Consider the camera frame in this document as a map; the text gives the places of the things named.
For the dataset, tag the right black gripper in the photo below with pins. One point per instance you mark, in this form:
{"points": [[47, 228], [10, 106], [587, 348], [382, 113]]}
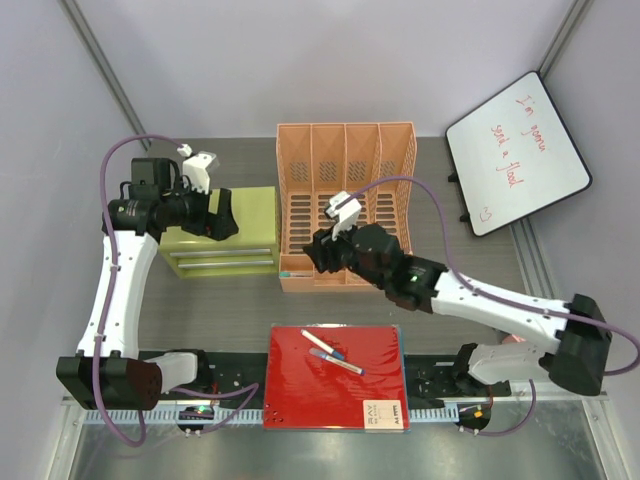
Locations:
{"points": [[323, 250]]}

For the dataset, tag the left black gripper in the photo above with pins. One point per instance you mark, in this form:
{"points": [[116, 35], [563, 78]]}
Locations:
{"points": [[219, 225]]}

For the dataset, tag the green metal drawer cabinet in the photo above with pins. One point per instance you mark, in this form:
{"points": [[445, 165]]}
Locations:
{"points": [[254, 250]]}

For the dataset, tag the orange plastic file organizer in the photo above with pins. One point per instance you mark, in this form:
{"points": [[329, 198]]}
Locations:
{"points": [[333, 176]]}

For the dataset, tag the teal capped white pen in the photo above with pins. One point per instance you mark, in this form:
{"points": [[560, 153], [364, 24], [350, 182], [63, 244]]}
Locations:
{"points": [[295, 274]]}

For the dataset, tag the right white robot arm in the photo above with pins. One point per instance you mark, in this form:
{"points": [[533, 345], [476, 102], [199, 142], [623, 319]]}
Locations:
{"points": [[564, 342]]}

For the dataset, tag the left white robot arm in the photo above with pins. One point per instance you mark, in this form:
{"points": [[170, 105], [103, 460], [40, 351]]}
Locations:
{"points": [[106, 369]]}

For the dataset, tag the blue tipped white pen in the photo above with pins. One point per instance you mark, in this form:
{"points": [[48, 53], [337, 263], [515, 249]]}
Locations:
{"points": [[335, 361]]}

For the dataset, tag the white marker pen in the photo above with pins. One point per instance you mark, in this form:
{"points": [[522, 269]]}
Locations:
{"points": [[322, 345]]}

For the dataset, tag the red A4 folder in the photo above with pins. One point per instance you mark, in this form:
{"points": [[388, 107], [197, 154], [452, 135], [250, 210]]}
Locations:
{"points": [[373, 348]]}

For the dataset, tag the pink cube block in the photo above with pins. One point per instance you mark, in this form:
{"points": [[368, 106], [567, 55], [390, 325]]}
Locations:
{"points": [[512, 339]]}

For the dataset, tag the small whiteboard with writing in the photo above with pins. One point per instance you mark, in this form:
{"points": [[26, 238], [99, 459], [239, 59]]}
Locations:
{"points": [[513, 156]]}

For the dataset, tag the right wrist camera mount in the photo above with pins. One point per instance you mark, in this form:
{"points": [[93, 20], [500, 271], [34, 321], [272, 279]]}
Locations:
{"points": [[344, 210]]}

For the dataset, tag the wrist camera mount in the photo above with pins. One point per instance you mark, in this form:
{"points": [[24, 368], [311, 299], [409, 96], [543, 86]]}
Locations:
{"points": [[197, 168], [344, 210]]}

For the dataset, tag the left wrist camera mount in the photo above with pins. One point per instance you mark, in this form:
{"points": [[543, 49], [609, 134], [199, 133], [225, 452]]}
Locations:
{"points": [[197, 168]]}

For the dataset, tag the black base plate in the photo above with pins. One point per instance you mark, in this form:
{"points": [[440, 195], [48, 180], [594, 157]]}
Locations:
{"points": [[422, 380]]}

